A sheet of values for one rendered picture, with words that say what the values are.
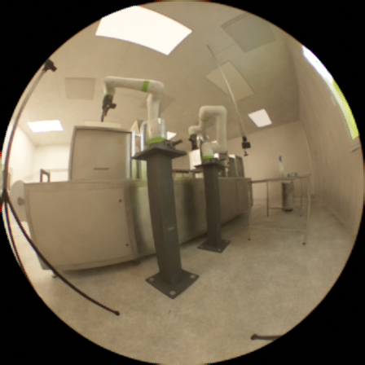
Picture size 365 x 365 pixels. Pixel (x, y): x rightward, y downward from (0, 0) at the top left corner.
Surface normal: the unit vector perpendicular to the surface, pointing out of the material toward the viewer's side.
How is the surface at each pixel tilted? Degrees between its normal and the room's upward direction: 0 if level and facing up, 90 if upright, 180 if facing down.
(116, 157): 90
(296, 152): 90
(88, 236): 90
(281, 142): 90
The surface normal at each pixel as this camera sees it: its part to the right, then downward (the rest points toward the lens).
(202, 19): 0.08, 1.00
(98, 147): 0.63, -0.09
